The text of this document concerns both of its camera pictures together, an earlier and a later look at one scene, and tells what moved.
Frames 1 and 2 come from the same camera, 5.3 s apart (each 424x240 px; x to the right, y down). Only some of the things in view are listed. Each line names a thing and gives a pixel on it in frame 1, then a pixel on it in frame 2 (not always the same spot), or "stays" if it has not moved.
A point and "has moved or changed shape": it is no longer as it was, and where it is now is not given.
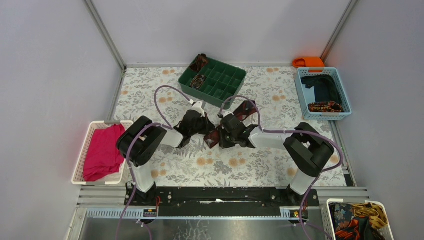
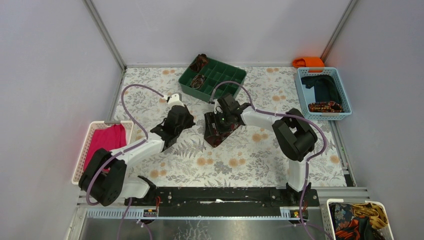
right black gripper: (224, 144) → (211, 118)
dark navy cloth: (325, 89) stays
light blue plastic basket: (321, 94) stays
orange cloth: (309, 62) stays
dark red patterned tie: (245, 109) has moved or changed shape
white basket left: (115, 178) stays
